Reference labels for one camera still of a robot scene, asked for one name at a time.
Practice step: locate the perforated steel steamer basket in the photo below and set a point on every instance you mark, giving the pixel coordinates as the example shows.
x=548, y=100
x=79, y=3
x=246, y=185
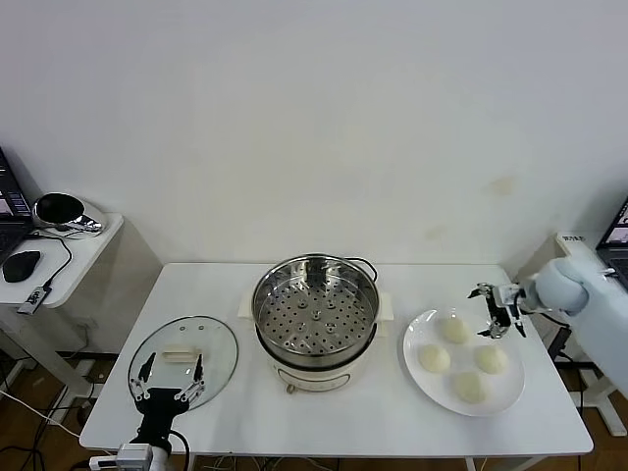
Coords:
x=294, y=319

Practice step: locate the large white plate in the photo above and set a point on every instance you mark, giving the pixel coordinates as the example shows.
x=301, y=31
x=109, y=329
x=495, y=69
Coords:
x=505, y=392

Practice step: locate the black power adapter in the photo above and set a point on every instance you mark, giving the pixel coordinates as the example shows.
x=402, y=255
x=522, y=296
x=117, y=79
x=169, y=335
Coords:
x=559, y=339

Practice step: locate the white side table with mouse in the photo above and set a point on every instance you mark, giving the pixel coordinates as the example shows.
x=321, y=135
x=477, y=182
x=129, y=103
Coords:
x=103, y=230

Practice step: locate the round glass pot lid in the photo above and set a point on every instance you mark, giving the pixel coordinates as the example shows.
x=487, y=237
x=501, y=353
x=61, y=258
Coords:
x=216, y=343

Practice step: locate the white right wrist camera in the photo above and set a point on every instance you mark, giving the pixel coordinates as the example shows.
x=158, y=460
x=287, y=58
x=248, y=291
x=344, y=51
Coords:
x=504, y=296

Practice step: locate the white steamed baozi bun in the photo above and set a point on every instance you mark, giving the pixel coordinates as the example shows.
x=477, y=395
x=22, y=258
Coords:
x=471, y=386
x=490, y=359
x=454, y=329
x=434, y=358

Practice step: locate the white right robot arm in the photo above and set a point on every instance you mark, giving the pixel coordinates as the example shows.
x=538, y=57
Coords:
x=564, y=289

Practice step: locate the small grey usb hub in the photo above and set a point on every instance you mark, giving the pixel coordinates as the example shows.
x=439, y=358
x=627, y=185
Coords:
x=34, y=299

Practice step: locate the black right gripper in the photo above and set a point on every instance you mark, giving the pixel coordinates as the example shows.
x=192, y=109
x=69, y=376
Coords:
x=498, y=314

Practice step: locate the white side table with label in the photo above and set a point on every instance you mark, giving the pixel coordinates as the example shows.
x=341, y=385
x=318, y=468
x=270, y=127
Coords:
x=564, y=250

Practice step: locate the cream electric cooker base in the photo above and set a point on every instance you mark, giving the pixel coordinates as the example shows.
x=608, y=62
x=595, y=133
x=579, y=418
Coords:
x=314, y=378

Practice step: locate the black laptop beside chrome device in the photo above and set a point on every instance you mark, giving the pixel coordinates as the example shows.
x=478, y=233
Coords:
x=10, y=196

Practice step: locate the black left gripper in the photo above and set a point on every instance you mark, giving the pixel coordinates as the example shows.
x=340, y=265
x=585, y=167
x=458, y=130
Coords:
x=157, y=412

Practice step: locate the black computer mouse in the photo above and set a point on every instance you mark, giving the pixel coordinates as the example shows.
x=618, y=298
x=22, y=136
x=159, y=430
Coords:
x=20, y=266

